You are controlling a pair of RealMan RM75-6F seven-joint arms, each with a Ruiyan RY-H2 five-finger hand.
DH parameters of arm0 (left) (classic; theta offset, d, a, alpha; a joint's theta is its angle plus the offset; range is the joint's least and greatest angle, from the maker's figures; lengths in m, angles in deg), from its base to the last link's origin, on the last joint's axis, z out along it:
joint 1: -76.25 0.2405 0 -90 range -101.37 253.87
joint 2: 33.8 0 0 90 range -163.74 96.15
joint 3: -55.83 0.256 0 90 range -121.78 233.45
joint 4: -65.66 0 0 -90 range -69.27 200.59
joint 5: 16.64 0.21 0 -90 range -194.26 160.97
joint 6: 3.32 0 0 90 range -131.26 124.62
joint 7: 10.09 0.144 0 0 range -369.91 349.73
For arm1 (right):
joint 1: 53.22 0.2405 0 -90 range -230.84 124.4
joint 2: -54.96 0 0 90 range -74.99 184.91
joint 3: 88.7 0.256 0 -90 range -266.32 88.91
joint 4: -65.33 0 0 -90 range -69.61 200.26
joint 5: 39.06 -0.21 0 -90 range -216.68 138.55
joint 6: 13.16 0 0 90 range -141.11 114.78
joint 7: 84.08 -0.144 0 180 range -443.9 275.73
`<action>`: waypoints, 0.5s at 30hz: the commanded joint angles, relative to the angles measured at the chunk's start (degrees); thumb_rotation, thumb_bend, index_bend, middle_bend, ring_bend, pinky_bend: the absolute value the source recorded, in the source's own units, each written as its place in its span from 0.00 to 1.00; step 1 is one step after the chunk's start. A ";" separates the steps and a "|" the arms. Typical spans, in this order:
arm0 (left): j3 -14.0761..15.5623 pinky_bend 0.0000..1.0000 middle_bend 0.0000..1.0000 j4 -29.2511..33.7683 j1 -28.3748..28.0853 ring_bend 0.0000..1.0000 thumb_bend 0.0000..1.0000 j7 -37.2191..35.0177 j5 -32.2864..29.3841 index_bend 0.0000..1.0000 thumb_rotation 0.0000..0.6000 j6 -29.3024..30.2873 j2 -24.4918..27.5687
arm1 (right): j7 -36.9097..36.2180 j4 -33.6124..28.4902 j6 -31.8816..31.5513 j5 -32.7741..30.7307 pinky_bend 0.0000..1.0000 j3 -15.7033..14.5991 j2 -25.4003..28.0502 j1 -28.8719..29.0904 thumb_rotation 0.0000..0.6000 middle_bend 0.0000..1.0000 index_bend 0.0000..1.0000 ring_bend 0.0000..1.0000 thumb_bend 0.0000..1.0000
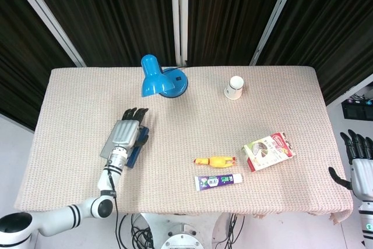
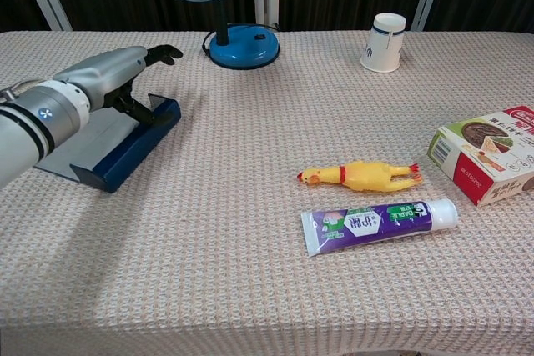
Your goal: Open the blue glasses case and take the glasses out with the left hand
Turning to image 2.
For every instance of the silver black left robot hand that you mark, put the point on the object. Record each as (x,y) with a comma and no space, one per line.
(104,72)

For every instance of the yellow rubber chicken toy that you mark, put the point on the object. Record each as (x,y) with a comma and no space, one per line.
(363,174)

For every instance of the purple toothpaste tube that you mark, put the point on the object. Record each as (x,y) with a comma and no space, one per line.
(375,224)

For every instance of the beige woven tablecloth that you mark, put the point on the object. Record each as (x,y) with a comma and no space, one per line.
(250,289)

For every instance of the white paper cup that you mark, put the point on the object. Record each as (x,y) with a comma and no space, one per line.
(384,47)

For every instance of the red green snack box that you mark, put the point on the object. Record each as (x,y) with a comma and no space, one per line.
(480,156)

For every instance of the blue desk lamp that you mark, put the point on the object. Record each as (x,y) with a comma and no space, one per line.
(244,48)

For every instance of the blue glasses case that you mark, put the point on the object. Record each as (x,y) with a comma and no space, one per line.
(125,151)

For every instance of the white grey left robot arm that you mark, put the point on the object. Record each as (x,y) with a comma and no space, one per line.
(29,126)

